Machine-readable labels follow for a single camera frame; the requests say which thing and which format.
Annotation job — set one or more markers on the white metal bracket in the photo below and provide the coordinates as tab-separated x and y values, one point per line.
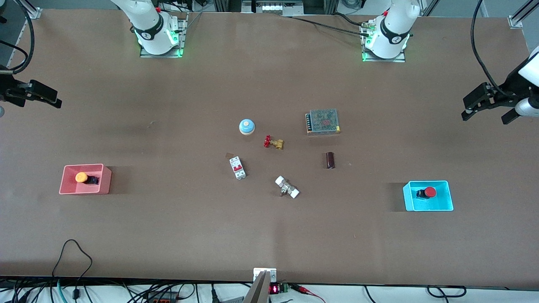
257	273

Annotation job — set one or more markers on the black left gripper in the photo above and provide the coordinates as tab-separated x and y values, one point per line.
510	85

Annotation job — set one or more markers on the red digit display module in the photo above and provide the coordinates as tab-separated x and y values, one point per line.
274	289

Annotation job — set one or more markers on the dark brown cylinder capacitor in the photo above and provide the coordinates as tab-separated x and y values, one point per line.
330	160

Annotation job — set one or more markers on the aluminium profile bar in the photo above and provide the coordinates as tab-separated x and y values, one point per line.
257	292

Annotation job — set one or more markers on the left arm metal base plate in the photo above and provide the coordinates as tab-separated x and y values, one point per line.
400	60

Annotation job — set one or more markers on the yellow push button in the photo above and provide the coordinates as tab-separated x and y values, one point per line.
81	177

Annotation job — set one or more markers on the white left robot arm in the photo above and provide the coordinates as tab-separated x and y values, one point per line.
393	29

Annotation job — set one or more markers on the cyan plastic bin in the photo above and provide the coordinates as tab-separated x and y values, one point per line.
442	203

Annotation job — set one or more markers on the metal fitting white ends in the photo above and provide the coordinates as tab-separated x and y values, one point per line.
287	187

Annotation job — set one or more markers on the white power strip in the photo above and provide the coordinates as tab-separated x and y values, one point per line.
273	7

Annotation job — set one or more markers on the metal mesh power supply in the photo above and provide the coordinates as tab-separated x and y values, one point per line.
324	122

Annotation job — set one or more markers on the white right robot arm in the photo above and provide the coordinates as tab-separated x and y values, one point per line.
147	21

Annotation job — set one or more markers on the blue dome button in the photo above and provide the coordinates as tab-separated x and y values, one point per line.
247	126

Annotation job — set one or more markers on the white circuit breaker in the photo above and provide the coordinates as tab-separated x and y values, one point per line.
238	168

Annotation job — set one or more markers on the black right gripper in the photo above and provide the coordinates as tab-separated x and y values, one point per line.
9	90

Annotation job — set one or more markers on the red push button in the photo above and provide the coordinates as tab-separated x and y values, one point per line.
430	192

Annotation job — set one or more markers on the pink plastic bin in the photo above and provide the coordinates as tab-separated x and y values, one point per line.
69	187

